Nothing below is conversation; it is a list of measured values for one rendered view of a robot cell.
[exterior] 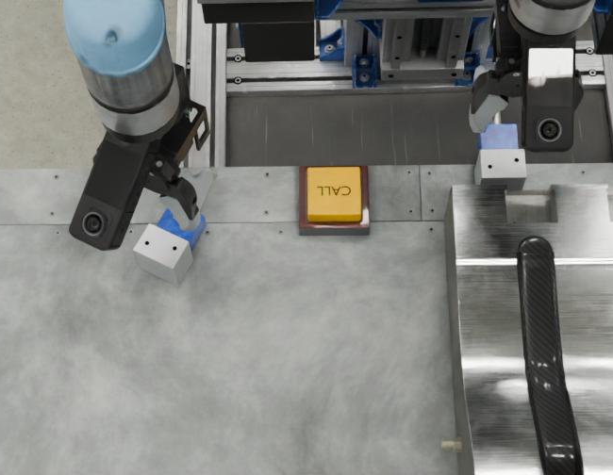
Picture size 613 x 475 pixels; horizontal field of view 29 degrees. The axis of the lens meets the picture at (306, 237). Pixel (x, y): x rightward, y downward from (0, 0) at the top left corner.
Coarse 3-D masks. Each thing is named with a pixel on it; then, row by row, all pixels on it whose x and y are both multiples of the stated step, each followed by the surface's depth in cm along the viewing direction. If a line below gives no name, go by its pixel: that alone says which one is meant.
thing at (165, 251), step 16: (160, 224) 131; (176, 224) 131; (144, 240) 128; (160, 240) 128; (176, 240) 128; (192, 240) 131; (144, 256) 128; (160, 256) 128; (176, 256) 128; (160, 272) 131; (176, 272) 129
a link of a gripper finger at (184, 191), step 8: (176, 176) 111; (176, 184) 110; (184, 184) 111; (176, 192) 112; (184, 192) 112; (192, 192) 113; (184, 200) 112; (192, 200) 114; (184, 208) 114; (192, 208) 114; (192, 216) 116
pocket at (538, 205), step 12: (516, 192) 128; (528, 192) 128; (540, 192) 128; (552, 192) 127; (516, 204) 129; (528, 204) 129; (540, 204) 129; (552, 204) 128; (516, 216) 128; (528, 216) 128; (540, 216) 128; (552, 216) 128
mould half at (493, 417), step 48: (480, 192) 126; (576, 192) 126; (480, 240) 124; (576, 240) 124; (480, 288) 122; (576, 288) 122; (480, 336) 121; (576, 336) 120; (480, 384) 118; (576, 384) 118; (480, 432) 113; (528, 432) 113
